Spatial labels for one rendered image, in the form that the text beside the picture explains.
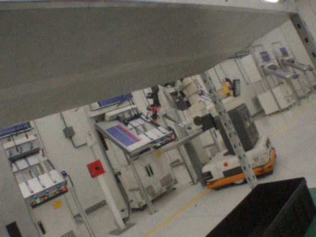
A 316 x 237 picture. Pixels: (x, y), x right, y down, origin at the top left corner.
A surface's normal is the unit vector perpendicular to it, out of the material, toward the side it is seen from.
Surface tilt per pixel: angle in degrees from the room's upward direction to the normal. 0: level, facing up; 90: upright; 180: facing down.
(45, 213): 90
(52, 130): 90
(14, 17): 180
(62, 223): 90
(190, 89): 90
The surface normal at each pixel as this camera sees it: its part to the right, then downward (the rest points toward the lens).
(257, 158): -0.50, 0.15
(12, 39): 0.40, 0.91
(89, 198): 0.55, -0.31
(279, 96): -0.72, 0.28
